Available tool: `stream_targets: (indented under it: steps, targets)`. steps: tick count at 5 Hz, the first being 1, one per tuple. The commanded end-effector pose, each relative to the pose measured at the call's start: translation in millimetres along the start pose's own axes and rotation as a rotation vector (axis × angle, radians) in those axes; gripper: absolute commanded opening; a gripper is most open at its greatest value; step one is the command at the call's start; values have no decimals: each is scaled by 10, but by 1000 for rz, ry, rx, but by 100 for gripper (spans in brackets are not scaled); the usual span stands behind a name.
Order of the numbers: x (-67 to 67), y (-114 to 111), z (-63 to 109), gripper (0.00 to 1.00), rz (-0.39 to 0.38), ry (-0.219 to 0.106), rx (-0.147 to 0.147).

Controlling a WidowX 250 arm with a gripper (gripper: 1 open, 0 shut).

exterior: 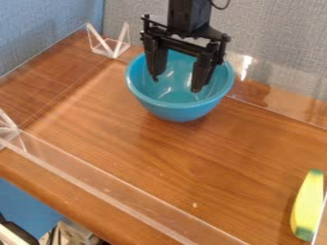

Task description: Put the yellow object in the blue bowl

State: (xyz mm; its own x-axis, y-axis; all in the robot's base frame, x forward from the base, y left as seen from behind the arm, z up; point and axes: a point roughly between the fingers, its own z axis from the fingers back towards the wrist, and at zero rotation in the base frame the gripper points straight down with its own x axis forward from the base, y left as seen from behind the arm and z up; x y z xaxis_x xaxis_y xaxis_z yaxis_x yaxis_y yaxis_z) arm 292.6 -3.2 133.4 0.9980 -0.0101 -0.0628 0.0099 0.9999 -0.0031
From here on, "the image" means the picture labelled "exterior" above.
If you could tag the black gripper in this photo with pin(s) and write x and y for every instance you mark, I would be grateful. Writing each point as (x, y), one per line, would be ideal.
(184, 32)

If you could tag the yellow banana toy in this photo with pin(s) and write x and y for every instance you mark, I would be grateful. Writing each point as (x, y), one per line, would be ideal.
(307, 205)

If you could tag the clear acrylic corner bracket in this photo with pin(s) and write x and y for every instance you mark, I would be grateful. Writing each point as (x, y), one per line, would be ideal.
(106, 46)

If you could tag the clear acrylic front barrier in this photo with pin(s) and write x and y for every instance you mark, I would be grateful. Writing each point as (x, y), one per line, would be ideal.
(131, 200)

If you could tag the clear acrylic barrier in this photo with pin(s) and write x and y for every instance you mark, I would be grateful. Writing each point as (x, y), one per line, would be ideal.
(281, 89)
(131, 200)

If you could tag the blue bowl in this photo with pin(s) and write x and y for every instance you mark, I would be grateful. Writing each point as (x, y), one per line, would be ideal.
(168, 98)

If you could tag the clear acrylic left bracket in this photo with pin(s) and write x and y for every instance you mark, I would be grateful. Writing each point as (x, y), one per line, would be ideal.
(10, 132)

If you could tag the clear acrylic back barrier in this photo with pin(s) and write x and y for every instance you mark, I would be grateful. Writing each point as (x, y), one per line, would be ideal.
(281, 89)

